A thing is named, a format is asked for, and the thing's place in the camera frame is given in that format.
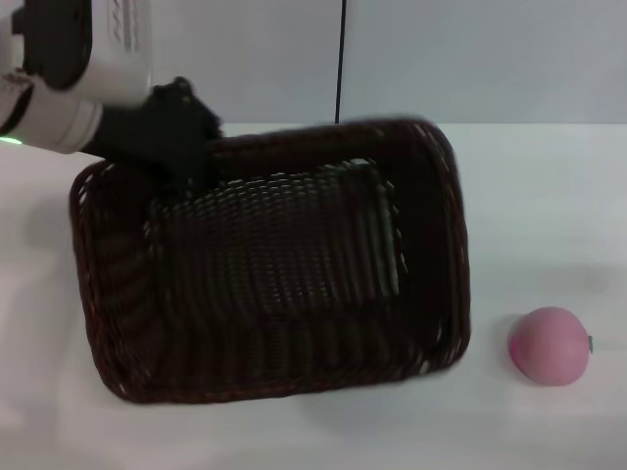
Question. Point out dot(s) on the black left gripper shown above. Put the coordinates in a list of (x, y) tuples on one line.
[(152, 132)]

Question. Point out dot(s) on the dark brown woven rectangular basket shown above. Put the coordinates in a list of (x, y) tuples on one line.
[(274, 274)]

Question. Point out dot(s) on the pink toy peach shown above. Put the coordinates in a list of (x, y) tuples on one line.
[(551, 347)]

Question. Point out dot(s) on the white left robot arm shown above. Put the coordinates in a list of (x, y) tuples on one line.
[(117, 73)]

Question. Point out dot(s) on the black vertical wall strip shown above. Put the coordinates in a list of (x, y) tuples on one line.
[(340, 61)]

